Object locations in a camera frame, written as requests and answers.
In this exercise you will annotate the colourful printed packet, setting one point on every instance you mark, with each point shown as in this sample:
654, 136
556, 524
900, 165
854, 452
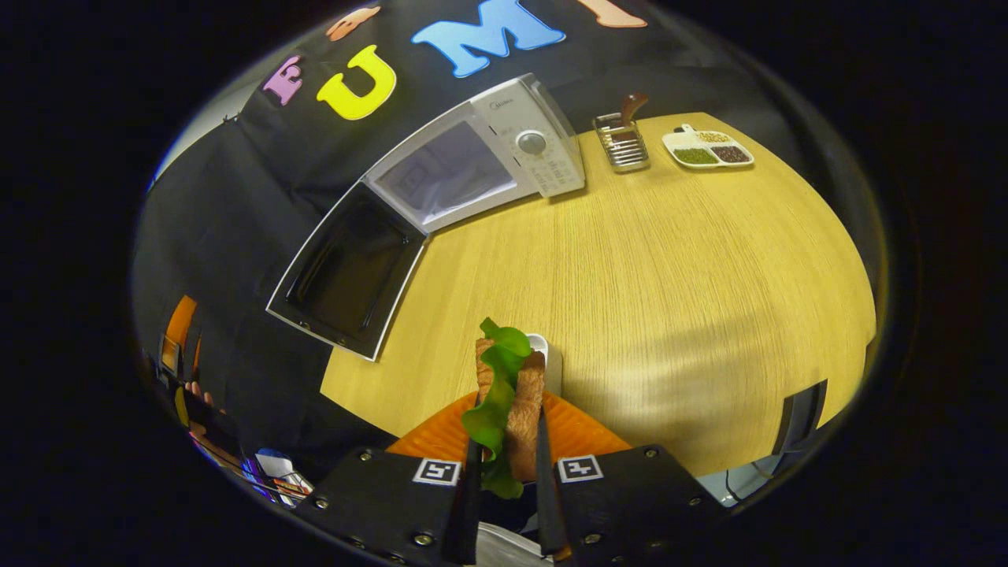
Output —
276, 476

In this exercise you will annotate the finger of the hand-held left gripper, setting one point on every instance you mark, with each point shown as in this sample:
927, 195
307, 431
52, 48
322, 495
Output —
179, 331

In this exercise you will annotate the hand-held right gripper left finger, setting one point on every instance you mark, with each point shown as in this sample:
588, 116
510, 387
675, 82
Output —
472, 512

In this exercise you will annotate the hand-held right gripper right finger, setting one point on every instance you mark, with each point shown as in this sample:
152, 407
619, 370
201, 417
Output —
549, 512

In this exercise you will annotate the white divided dish of beans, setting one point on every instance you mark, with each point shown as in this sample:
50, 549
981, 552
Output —
709, 150

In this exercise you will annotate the small white plate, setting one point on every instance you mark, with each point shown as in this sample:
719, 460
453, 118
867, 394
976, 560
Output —
551, 362

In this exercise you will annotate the lettuce sandwich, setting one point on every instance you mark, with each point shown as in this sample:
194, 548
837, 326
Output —
524, 409

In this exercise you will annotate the white microwave oven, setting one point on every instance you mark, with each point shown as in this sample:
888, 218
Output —
543, 134

